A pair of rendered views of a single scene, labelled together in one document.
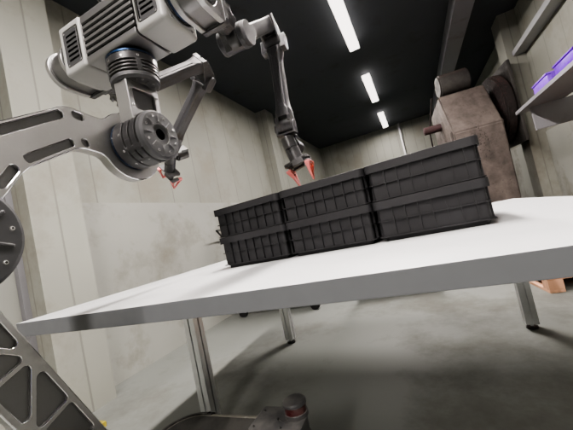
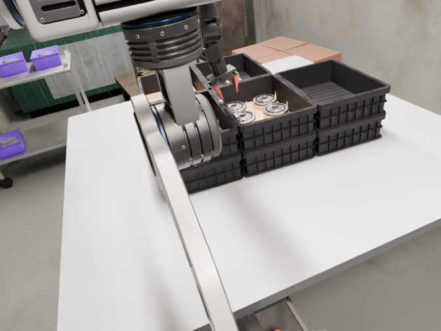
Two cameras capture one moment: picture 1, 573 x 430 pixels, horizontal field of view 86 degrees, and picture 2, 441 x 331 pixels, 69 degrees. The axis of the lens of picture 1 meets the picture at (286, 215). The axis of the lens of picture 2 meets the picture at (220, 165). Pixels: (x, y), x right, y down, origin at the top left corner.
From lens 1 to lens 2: 1.01 m
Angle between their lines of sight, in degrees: 52
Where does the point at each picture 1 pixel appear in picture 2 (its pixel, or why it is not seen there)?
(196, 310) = (310, 282)
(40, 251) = not seen: outside the picture
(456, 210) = (365, 132)
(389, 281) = (422, 229)
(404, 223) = (334, 143)
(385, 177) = (331, 111)
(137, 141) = (211, 151)
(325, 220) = (281, 148)
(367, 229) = (309, 150)
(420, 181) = (352, 115)
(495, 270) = not seen: outside the picture
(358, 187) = (310, 119)
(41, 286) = not seen: outside the picture
